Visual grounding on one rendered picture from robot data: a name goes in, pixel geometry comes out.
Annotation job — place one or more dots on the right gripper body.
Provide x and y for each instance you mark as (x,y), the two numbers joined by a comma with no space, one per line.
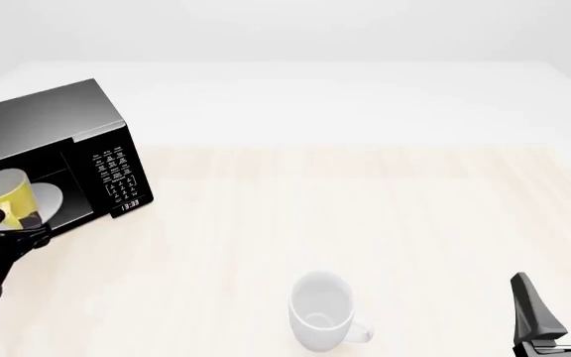
(558,347)

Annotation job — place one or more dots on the yellow and white mug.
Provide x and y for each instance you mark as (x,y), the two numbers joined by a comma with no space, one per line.
(20,195)

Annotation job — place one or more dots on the black microwave oven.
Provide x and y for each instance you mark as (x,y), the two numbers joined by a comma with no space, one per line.
(42,122)

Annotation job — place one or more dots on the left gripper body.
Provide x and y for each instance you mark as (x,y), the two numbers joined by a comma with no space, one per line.
(25,238)

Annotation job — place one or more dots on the white round microwave turntable plate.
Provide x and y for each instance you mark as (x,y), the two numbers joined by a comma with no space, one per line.
(47,197)

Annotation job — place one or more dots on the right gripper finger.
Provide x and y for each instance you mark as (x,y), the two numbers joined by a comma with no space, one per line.
(533,312)

